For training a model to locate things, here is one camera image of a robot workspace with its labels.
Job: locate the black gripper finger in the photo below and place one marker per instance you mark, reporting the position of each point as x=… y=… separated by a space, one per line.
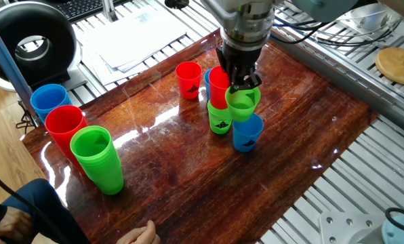
x=236 y=83
x=252 y=81

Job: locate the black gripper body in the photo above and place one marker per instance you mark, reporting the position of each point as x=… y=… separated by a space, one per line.
x=239 y=59

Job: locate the red plastic cup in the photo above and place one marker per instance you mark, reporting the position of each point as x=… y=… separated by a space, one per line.
x=188 y=81
x=218 y=89

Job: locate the green plastic cup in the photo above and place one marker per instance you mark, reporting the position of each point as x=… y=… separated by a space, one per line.
x=219 y=122
x=242 y=108

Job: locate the blue plastic cup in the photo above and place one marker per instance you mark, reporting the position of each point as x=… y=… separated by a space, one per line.
x=247 y=133
x=206 y=84

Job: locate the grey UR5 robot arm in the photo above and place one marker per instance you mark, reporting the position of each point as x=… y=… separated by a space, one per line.
x=249 y=23

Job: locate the white paper stack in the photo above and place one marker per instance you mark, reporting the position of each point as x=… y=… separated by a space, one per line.
x=134 y=37

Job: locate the green cup stack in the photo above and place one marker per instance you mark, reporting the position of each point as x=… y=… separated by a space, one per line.
x=100 y=162

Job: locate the red cup stack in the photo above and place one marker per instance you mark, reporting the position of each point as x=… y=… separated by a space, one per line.
x=64 y=127

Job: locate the blue cup stack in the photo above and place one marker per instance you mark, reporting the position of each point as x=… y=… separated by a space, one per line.
x=49 y=100

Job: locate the person's right hand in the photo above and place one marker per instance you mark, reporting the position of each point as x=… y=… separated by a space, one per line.
x=141 y=235

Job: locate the person's left hand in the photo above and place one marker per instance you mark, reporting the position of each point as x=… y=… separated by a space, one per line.
x=10 y=227

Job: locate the black round foot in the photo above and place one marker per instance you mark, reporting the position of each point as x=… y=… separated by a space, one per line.
x=176 y=3

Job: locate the glossy wood grain board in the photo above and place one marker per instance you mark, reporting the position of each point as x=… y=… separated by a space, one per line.
x=175 y=176

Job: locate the silver stand pole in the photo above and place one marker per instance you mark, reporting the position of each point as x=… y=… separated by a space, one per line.
x=108 y=10

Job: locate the round wooden stand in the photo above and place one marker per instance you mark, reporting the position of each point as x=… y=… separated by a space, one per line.
x=397 y=66

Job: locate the black keyboard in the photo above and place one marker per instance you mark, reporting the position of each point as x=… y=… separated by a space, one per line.
x=80 y=8

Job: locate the blue trouser leg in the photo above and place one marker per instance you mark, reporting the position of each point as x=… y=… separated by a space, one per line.
x=49 y=213

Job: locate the silver metal bracket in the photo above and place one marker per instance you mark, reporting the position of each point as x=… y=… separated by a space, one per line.
x=375 y=20

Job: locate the grey aluminium post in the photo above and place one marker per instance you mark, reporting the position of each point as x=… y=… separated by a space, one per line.
x=9 y=67

